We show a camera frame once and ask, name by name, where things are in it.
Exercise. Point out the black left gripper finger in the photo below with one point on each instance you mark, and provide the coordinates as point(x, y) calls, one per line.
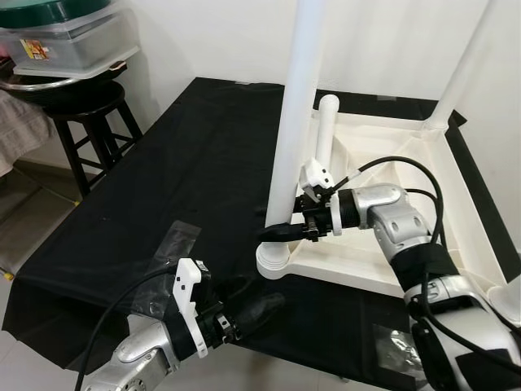
point(260, 309)

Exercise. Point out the clear tape strip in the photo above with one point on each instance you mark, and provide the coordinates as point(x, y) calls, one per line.
point(175, 240)
point(395, 346)
point(389, 98)

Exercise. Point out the black round stool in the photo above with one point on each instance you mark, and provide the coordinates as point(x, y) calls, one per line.
point(85, 102)

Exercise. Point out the beige cloth covered side table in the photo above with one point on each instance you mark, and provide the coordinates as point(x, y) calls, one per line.
point(20, 130)

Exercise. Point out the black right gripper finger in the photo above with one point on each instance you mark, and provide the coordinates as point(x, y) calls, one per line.
point(278, 230)

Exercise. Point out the clear plastic storage box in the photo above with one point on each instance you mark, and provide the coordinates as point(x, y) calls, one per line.
point(81, 45)

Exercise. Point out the black tablecloth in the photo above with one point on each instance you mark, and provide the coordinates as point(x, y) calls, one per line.
point(187, 147)

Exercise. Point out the cream plastic table top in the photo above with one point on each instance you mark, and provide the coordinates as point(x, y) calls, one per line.
point(456, 187)

